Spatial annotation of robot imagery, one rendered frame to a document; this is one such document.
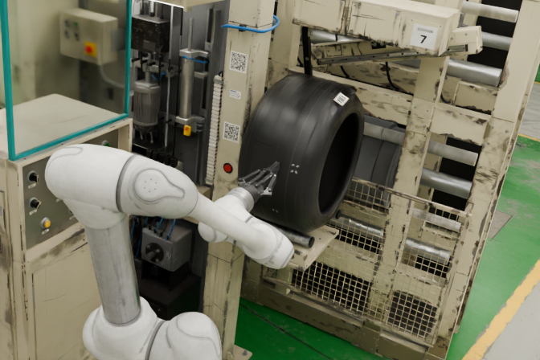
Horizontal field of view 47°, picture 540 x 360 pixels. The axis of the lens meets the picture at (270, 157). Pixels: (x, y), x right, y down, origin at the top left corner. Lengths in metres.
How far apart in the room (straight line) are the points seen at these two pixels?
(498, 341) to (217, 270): 1.71
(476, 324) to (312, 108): 2.03
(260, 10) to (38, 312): 1.34
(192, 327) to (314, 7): 1.35
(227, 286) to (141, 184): 1.58
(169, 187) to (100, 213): 0.19
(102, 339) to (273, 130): 0.91
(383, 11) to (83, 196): 1.43
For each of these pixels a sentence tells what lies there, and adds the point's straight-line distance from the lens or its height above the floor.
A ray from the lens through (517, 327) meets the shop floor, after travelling 3.94.
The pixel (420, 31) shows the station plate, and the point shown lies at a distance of 2.38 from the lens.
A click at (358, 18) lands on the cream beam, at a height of 1.72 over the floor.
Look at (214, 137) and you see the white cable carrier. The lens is 2.55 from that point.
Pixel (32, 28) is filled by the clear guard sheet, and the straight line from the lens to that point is 2.01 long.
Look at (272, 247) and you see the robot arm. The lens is 1.79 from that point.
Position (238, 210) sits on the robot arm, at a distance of 1.87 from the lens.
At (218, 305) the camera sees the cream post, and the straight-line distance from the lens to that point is 2.90.
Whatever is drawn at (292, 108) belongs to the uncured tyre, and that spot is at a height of 1.43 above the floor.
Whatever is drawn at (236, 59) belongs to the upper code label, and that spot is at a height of 1.52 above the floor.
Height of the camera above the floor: 2.14
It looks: 24 degrees down
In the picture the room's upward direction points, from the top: 7 degrees clockwise
